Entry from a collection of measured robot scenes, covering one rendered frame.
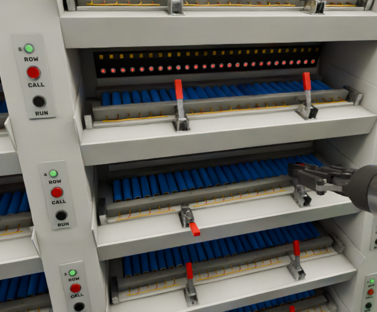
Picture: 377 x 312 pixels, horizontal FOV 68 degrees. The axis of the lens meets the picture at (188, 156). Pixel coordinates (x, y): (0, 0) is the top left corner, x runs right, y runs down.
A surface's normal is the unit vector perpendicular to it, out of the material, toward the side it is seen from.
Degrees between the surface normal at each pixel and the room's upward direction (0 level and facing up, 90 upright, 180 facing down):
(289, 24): 111
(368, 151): 90
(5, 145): 21
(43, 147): 90
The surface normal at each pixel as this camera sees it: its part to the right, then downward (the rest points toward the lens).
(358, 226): -0.97, 0.11
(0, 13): 0.24, 0.25
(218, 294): 0.04, -0.80
